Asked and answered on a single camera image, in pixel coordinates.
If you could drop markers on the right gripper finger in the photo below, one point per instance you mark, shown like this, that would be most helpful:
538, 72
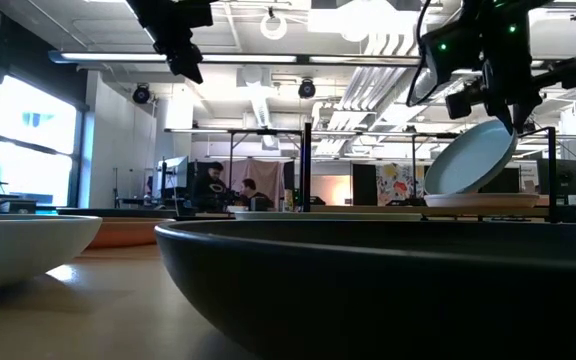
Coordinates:
527, 112
502, 114

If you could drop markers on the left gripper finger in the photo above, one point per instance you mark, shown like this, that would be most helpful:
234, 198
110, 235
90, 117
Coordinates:
188, 67

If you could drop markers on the light blue plate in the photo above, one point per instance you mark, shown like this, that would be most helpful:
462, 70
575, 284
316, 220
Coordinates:
468, 160

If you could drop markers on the cream plate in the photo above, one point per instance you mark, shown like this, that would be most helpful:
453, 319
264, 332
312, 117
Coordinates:
483, 201

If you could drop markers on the orange plate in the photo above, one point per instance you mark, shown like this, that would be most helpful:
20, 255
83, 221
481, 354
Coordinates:
128, 234

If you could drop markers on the large dark foreground bowl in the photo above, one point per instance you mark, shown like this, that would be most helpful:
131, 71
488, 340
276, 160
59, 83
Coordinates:
378, 290

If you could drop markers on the white bowl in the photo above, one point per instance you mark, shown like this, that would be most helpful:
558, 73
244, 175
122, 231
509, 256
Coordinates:
18, 250

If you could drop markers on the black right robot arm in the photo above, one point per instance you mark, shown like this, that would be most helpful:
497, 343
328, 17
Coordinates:
498, 40

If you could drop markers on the black ceiling spot lamp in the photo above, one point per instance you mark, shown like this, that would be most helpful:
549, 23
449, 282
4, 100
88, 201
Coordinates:
306, 89
141, 94

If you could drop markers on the black partition panel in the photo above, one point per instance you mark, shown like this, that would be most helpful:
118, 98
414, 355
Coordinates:
364, 185
197, 169

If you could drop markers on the bright computer monitor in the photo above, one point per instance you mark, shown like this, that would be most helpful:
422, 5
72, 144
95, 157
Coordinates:
174, 172

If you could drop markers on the person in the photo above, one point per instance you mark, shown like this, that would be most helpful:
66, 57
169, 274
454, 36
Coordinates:
254, 195
210, 192

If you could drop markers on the floral cloth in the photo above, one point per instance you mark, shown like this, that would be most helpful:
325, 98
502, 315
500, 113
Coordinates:
398, 187

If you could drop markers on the pink curtain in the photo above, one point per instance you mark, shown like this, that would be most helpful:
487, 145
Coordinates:
268, 172

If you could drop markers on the large bright window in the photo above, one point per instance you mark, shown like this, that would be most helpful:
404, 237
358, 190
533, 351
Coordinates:
33, 170

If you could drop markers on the silver ventilation duct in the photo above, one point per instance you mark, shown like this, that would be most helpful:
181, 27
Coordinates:
430, 87

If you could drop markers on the background black metal frame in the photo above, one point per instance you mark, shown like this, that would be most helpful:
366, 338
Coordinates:
268, 131

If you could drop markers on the black frame wooden shelf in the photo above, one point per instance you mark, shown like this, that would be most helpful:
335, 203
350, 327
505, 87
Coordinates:
368, 210

